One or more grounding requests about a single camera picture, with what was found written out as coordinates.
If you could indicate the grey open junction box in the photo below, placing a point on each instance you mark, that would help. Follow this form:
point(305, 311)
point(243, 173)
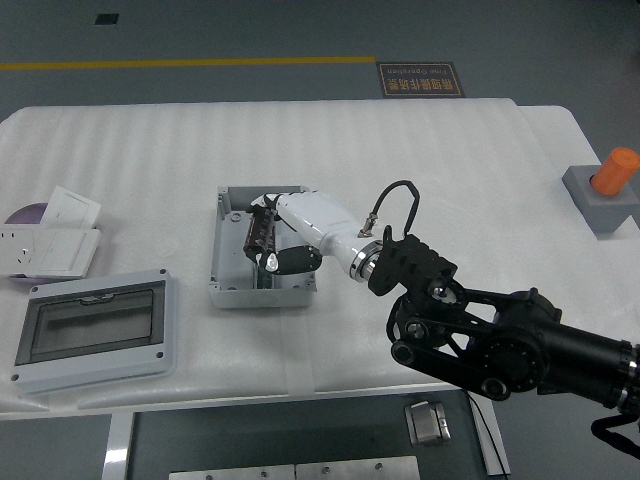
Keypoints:
point(227, 250)

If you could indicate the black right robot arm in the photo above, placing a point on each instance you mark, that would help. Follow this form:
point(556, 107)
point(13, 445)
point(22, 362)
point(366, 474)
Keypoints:
point(525, 350)

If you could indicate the black square floor outlet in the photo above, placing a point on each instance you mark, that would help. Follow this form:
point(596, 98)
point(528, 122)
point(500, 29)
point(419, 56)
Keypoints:
point(106, 19)

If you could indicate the white wall socket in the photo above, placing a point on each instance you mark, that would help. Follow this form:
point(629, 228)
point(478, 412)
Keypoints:
point(17, 250)

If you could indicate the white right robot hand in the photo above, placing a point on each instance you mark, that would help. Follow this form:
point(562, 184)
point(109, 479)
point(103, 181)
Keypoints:
point(315, 215)

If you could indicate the white foam mat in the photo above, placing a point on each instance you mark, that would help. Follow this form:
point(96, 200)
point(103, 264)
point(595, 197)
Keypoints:
point(350, 150)

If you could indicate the dark grey base platform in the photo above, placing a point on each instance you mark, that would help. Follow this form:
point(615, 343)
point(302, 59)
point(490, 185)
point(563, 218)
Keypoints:
point(300, 435)

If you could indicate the white table leg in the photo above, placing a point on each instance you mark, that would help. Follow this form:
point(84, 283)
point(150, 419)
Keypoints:
point(495, 435)
point(117, 450)

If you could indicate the grey distribution box dark cover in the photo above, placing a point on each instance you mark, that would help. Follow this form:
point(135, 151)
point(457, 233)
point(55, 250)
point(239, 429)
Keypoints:
point(95, 325)

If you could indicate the grey metal plate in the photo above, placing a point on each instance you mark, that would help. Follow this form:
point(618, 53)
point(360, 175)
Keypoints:
point(230, 473)
point(355, 470)

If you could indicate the silver metal floor box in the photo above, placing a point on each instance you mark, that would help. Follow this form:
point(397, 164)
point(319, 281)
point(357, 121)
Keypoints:
point(425, 422)

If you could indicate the black cylindrical battery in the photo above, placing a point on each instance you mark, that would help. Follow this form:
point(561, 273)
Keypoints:
point(260, 232)

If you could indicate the orange cylinder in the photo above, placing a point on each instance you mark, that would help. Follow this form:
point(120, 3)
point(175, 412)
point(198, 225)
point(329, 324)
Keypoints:
point(615, 172)

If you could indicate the black floor sign orange text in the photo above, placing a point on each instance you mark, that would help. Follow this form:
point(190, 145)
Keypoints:
point(420, 80)

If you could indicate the grey block holder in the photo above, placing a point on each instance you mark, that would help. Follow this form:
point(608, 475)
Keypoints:
point(607, 215)

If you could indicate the purple disc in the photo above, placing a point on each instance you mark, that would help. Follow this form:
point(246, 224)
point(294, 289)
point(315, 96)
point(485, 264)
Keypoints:
point(27, 215)

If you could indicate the metal mounting rail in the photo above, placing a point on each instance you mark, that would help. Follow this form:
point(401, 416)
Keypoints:
point(265, 281)

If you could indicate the white switch panel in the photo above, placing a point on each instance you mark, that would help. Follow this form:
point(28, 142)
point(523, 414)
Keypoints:
point(62, 252)
point(70, 207)

